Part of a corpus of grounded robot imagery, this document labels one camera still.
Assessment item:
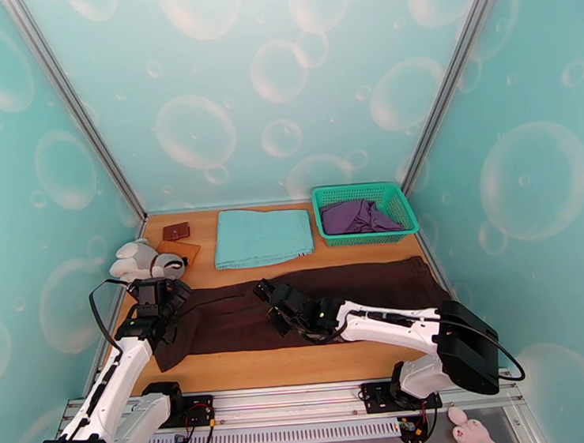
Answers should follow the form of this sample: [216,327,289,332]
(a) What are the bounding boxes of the dark brown trousers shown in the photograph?
[149,253,458,374]

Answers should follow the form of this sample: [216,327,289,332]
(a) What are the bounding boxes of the green plastic basket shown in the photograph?
[311,180,421,250]

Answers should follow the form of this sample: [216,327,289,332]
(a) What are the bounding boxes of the folded teal trousers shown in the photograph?
[211,205,317,272]

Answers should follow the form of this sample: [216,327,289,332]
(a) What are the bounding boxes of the purple trousers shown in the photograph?
[318,197,404,237]

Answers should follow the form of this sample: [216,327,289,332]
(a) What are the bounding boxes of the tan leather pouch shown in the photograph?
[156,238,203,270]

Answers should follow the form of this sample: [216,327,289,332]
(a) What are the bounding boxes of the grey white plush dog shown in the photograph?
[107,236,190,286]

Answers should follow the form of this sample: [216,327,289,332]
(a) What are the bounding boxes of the dark brown leather wallet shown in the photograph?
[162,221,192,242]

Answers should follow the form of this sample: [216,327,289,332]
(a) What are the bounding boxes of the pink white plush rabbit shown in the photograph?
[447,403,499,443]

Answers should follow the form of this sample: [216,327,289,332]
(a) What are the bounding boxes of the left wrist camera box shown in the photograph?
[129,277,170,309]

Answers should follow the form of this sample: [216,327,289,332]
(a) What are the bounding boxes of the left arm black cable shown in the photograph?
[87,277,139,361]

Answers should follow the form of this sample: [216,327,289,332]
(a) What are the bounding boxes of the aluminium front frame rail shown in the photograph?
[55,368,525,441]

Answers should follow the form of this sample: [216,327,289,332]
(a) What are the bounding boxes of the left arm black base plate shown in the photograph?
[174,393,217,430]

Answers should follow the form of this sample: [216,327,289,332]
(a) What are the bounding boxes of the white slotted cable duct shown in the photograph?
[137,417,403,443]

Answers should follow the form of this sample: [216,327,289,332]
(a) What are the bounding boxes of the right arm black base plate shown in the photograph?
[359,376,443,415]

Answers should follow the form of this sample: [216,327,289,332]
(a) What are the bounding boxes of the red black power wire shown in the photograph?
[397,397,446,443]
[180,403,219,443]

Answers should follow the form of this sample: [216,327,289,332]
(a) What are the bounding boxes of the aluminium frame post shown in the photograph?
[1,0,148,230]
[386,0,524,201]

